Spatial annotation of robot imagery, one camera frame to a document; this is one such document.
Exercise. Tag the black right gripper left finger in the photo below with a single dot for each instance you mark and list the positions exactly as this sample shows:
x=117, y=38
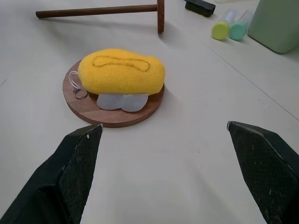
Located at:
x=58, y=177

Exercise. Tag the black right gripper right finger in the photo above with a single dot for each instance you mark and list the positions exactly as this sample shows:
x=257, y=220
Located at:
x=264, y=168

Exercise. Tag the dark wooden stand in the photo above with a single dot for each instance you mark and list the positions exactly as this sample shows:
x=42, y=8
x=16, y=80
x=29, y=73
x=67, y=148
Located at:
x=105, y=11

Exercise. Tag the round wooden base disc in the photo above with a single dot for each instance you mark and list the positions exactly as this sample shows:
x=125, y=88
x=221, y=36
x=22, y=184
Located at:
x=112, y=114

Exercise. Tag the yellow plush toy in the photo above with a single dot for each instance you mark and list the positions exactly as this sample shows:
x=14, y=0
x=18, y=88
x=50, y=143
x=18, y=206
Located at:
x=122, y=72

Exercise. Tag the clear tube with teal cap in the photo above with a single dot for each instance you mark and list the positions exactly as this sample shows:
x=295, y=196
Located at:
x=238, y=30

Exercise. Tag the pale green container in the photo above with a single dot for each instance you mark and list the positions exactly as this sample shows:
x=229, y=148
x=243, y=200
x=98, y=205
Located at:
x=274, y=25

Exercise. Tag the clear tube with yellow-green cap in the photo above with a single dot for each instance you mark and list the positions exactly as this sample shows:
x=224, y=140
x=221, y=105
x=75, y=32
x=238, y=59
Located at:
x=220, y=30

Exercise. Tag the black whiteboard eraser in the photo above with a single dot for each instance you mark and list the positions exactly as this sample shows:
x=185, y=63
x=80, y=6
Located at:
x=199, y=7

